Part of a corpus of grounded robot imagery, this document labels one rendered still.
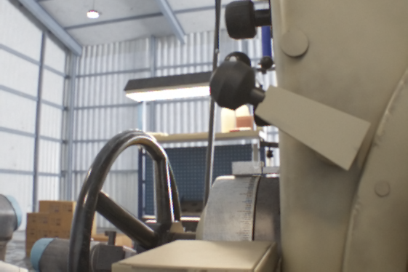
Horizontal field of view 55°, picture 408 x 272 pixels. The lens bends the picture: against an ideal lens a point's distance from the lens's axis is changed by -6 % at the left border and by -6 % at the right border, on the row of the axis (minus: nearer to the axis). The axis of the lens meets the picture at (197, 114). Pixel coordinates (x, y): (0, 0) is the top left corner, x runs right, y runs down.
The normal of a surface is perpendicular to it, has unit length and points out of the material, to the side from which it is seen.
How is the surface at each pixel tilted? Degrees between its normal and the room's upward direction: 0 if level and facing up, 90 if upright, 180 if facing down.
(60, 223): 90
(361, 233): 90
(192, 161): 90
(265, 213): 56
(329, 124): 90
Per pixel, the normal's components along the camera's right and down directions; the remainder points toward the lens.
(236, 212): -0.22, -0.72
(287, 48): -0.26, -0.17
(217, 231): -0.25, -0.52
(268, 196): -0.18, -0.85
